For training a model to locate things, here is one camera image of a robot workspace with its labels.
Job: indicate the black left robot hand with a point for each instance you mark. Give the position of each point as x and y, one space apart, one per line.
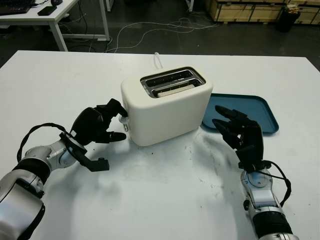
87 125

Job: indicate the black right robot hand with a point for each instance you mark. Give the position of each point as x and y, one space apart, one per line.
252 142

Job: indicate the pale slice of bread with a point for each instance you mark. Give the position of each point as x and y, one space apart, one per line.
175 91

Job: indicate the blue plastic tray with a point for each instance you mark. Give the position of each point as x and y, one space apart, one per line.
250 105

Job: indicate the white two-slot toaster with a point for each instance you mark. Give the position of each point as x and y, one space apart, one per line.
170 120

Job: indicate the white office desk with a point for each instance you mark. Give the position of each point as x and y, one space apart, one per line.
55 18

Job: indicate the black smartphone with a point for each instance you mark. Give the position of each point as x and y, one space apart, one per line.
47 10

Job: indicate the black computer mouse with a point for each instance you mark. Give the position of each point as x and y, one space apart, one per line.
56 2

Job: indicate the black waste bin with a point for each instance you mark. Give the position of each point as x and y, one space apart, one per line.
288 20

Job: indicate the wooden crate stack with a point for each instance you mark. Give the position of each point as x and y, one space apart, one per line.
242 12

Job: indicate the black keyboard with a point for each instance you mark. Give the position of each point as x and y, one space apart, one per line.
15 7

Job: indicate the white table frame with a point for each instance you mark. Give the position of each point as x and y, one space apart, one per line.
110 5

